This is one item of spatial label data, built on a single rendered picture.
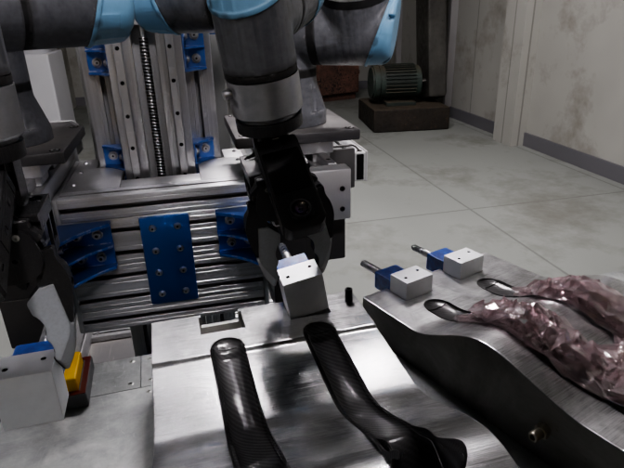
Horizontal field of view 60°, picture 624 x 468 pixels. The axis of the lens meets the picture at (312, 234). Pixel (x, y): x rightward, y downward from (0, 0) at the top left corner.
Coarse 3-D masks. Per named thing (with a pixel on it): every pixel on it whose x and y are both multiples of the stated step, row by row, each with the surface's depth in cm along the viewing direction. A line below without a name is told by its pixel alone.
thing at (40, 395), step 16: (16, 352) 52; (32, 352) 52; (48, 352) 49; (0, 368) 47; (16, 368) 47; (32, 368) 47; (48, 368) 47; (0, 384) 46; (16, 384) 46; (32, 384) 47; (48, 384) 47; (64, 384) 51; (0, 400) 47; (16, 400) 47; (32, 400) 47; (48, 400) 48; (64, 400) 50; (0, 416) 47; (16, 416) 47; (32, 416) 48; (48, 416) 48; (64, 416) 49
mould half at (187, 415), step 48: (192, 336) 63; (240, 336) 63; (288, 336) 63; (192, 384) 56; (288, 384) 56; (384, 384) 55; (192, 432) 50; (288, 432) 48; (336, 432) 46; (480, 432) 42
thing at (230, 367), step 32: (224, 352) 61; (320, 352) 61; (224, 384) 56; (352, 384) 56; (224, 416) 52; (256, 416) 52; (352, 416) 51; (384, 416) 49; (256, 448) 46; (384, 448) 41; (416, 448) 43; (448, 448) 39
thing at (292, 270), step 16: (288, 256) 73; (304, 256) 70; (288, 272) 66; (304, 272) 65; (320, 272) 65; (288, 288) 64; (304, 288) 65; (320, 288) 65; (288, 304) 65; (304, 304) 66; (320, 304) 67
